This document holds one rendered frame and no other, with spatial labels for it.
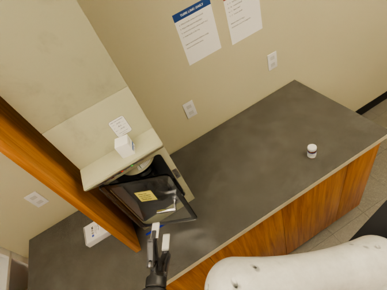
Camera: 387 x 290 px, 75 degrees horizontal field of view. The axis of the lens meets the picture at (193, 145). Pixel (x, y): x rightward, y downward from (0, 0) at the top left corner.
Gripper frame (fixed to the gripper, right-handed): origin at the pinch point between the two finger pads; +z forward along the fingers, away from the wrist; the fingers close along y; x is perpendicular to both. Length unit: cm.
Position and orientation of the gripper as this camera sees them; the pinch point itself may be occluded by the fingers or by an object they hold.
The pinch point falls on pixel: (160, 233)
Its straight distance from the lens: 110.1
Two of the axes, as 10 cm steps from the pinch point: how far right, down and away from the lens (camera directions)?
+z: 0.1, -7.3, 6.8
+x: -9.5, 2.0, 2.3
